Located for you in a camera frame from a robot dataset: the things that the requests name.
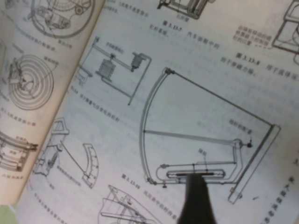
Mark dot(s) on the technical book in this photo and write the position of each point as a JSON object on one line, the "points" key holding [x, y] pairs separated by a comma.
{"points": [[163, 93]]}

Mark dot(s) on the green checkered tablecloth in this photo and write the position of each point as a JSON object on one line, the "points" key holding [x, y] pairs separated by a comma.
{"points": [[5, 214]]}

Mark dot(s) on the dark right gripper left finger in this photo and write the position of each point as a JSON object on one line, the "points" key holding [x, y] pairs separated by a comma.
{"points": [[188, 200]]}

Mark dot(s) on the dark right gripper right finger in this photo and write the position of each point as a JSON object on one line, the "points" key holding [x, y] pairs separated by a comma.
{"points": [[205, 205]]}

